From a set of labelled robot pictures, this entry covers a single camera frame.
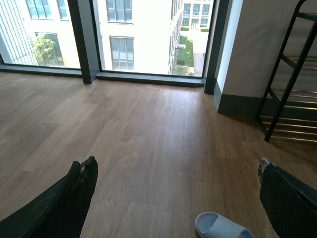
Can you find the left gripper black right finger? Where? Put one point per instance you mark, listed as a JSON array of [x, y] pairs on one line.
[[290, 204]]

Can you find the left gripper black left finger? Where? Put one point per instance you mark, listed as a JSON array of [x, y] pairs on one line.
[[58, 212]]

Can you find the light blue foam slipper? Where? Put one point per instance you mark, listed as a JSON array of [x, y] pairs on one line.
[[214, 225]]

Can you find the black metal shoe rack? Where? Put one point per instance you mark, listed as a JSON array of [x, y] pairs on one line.
[[288, 108]]

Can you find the dark grey window frame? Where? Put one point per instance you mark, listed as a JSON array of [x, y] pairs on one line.
[[173, 42]]

